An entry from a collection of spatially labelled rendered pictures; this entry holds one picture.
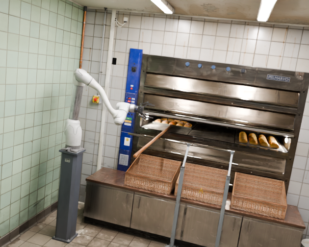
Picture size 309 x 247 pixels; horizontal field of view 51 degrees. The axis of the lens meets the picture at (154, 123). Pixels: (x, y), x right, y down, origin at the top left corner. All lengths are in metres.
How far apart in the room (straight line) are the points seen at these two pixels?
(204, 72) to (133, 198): 1.70
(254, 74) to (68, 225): 2.65
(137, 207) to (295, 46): 2.50
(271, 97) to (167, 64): 1.28
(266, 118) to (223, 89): 0.59
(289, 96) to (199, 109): 1.01
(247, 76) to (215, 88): 0.39
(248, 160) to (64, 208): 2.15
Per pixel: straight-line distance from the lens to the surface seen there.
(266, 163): 4.02
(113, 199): 3.87
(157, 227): 3.83
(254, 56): 3.90
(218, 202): 3.70
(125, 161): 4.24
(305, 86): 3.95
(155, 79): 4.03
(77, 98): 3.56
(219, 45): 3.92
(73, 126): 3.41
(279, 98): 3.92
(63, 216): 3.70
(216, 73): 3.91
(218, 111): 3.92
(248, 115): 3.92
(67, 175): 3.51
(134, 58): 4.07
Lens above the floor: 1.94
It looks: 10 degrees down
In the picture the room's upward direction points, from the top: 7 degrees clockwise
